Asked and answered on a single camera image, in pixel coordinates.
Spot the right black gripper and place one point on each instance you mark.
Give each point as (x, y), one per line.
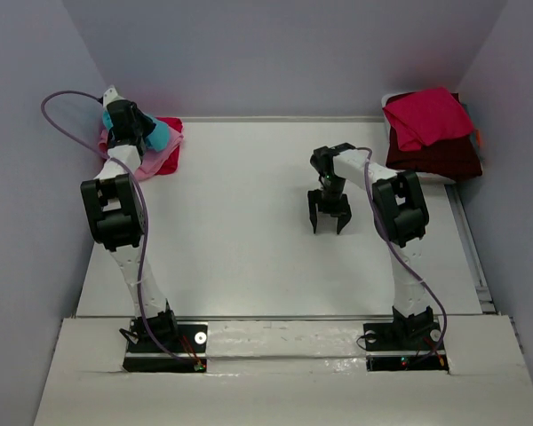
(330, 205)

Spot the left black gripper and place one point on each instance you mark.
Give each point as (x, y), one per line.
(127, 125)

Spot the turquoise t shirt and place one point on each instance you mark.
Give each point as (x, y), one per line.
(157, 140)

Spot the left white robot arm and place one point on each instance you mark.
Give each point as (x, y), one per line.
(117, 215)

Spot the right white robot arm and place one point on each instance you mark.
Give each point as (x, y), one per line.
(400, 215)

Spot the pink folded t shirt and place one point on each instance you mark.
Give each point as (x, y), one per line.
(124, 159)

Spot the red folded t shirt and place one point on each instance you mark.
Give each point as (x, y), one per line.
(162, 144)

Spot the white perforated basket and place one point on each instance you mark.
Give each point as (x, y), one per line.
(419, 177)

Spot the magenta t shirt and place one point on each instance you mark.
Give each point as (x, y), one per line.
(423, 118)

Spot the dark red t shirt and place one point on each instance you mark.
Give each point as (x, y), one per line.
(444, 157)

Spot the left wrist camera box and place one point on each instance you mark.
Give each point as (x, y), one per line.
(110, 95)

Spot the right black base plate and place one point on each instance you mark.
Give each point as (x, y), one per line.
(389, 350)

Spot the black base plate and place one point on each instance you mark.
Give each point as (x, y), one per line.
(184, 354)
(389, 350)

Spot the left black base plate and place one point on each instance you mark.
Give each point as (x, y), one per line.
(184, 354)

